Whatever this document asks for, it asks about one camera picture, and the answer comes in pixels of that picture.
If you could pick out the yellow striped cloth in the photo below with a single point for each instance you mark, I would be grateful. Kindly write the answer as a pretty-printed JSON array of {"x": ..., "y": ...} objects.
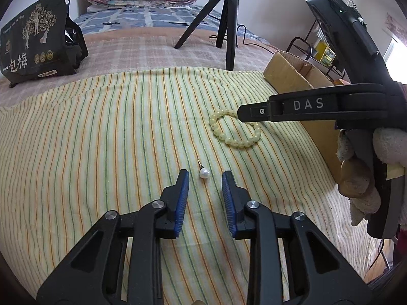
[{"x": 95, "y": 165}]

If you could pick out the black printed bag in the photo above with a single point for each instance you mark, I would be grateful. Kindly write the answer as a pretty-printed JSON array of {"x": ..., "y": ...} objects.
[{"x": 31, "y": 38}]

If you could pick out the blue patterned bed sheet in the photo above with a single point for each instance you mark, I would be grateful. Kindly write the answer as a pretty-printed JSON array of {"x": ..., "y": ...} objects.
[{"x": 127, "y": 16}]

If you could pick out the black clothes rack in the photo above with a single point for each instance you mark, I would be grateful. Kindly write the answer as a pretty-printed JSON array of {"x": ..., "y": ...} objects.
[{"x": 300, "y": 43}]

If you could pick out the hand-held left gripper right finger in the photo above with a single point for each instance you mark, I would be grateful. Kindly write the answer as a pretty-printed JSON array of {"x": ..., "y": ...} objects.
[{"x": 227, "y": 197}]

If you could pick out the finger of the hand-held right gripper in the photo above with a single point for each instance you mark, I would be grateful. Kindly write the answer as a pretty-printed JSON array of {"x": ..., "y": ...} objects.
[{"x": 254, "y": 111}]

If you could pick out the patterned window valance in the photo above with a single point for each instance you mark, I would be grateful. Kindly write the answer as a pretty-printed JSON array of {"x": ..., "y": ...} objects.
[{"x": 396, "y": 27}]

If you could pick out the cardboard box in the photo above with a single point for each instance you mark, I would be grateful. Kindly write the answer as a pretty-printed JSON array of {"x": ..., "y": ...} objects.
[{"x": 286, "y": 76}]

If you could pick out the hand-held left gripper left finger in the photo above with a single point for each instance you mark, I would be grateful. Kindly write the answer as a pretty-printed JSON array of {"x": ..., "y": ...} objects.
[{"x": 182, "y": 197}]

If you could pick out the person's right hand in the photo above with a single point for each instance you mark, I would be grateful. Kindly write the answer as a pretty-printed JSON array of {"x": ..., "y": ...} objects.
[{"x": 359, "y": 184}]

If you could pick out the pearl earring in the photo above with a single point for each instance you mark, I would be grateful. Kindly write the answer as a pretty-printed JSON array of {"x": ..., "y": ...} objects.
[{"x": 204, "y": 174}]

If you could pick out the yellow box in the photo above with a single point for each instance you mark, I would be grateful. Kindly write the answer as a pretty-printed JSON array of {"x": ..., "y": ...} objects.
[{"x": 325, "y": 52}]

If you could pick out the beige plaid blanket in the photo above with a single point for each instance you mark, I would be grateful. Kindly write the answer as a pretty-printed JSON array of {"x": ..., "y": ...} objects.
[{"x": 127, "y": 50}]

